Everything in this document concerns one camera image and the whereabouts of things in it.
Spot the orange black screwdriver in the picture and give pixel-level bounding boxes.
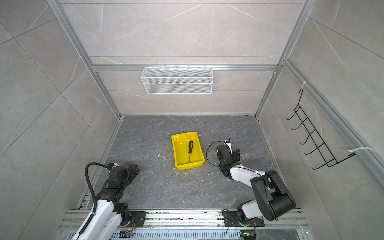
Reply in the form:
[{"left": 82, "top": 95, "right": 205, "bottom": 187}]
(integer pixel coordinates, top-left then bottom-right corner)
[{"left": 188, "top": 140, "right": 194, "bottom": 163}]

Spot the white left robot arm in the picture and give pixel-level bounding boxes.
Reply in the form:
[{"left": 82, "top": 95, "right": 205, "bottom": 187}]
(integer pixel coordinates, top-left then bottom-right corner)
[{"left": 72, "top": 162, "right": 141, "bottom": 240}]

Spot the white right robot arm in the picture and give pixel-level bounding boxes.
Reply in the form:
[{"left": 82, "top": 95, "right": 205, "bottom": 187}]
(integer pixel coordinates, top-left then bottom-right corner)
[{"left": 216, "top": 141, "right": 296, "bottom": 225}]

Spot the yellow plastic bin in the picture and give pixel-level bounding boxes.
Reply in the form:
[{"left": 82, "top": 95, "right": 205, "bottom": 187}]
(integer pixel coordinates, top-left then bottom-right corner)
[{"left": 171, "top": 132, "right": 205, "bottom": 171}]

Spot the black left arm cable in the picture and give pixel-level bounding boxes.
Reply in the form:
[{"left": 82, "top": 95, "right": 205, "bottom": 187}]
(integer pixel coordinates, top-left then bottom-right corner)
[{"left": 84, "top": 162, "right": 110, "bottom": 214}]

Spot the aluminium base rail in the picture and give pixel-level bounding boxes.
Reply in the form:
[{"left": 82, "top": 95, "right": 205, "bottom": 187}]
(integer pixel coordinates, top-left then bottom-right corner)
[{"left": 59, "top": 208, "right": 310, "bottom": 240}]

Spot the black wire hook rack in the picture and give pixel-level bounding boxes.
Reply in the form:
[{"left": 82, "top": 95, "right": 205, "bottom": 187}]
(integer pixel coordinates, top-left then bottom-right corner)
[{"left": 286, "top": 89, "right": 356, "bottom": 170}]

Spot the white wire mesh basket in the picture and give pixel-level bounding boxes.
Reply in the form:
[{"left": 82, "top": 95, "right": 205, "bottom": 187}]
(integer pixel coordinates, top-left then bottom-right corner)
[{"left": 141, "top": 67, "right": 214, "bottom": 95}]

